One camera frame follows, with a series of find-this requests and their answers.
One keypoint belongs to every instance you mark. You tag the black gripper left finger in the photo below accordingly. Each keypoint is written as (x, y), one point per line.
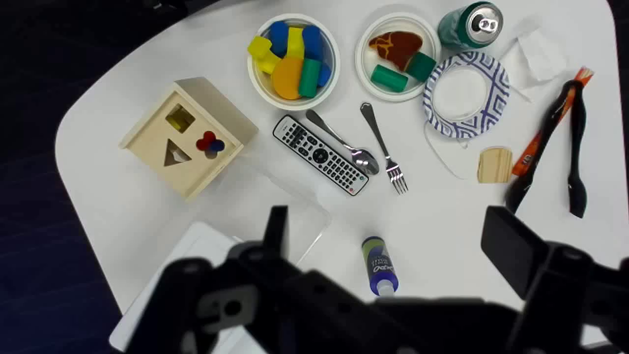
(274, 236)

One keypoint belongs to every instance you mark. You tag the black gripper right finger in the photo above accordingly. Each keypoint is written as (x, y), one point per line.
(514, 248)

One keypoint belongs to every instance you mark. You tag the green block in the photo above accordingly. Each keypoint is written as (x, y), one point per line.
(388, 79)

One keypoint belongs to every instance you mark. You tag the blue block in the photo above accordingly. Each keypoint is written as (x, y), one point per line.
(313, 42)

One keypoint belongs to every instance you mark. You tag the clear plastic container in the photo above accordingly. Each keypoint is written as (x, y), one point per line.
(233, 211)

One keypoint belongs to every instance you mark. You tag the orange round block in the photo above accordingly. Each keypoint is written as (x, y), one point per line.
(286, 77)

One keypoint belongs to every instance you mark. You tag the blue patterned paper plate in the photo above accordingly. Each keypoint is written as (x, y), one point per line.
(494, 93)

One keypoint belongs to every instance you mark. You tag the white bowl of blocks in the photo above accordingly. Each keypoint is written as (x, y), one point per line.
(282, 36)

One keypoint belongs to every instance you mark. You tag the white plate with toy food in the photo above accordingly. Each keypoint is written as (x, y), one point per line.
(419, 65)

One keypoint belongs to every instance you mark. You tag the toy bread slice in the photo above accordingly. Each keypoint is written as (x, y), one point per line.
(494, 166)

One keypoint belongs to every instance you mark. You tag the black remote control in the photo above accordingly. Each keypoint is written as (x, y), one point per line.
(321, 156)

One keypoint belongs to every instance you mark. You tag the blue sanitizer bottle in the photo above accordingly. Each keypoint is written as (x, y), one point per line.
(380, 268)

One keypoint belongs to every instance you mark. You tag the wooden shape sorter box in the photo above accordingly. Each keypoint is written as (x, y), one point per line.
(191, 134)

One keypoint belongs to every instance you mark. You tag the silver fork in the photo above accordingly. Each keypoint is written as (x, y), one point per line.
(392, 168)

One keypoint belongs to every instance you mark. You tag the crumpled white napkin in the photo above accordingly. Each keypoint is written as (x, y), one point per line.
(537, 57)

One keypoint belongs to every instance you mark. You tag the brown toy steak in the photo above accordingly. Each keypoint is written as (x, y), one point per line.
(398, 48)

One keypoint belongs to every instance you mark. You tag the green soda can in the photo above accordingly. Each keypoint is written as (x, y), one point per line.
(473, 26)

